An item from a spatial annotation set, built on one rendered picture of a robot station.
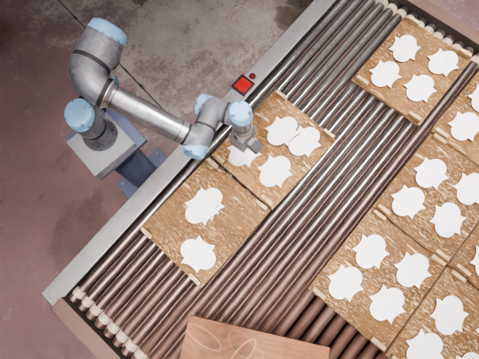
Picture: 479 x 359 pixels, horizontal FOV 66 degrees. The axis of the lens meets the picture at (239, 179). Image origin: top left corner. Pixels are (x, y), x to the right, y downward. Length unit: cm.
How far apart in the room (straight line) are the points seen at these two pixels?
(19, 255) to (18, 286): 20
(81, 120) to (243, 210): 72
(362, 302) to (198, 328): 62
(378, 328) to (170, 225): 89
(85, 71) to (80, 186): 167
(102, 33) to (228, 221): 81
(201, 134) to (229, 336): 71
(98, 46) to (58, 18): 228
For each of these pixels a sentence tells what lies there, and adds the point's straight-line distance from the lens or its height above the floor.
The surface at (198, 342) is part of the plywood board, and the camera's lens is 142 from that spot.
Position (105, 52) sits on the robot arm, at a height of 150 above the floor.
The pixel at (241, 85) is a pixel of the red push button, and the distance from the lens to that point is 172.
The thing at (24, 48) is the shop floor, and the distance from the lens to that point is 345.
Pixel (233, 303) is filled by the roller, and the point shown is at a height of 92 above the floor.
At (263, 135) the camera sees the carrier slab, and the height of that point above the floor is 94.
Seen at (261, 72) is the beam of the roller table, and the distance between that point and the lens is 177.
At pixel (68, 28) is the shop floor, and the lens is 339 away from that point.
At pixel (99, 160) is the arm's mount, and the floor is 92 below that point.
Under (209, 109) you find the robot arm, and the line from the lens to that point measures 124.
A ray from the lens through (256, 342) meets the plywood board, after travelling 141.
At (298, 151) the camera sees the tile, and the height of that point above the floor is 95.
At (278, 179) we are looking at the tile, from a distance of 154.
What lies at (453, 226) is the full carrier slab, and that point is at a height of 95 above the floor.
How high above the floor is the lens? 243
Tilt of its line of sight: 75 degrees down
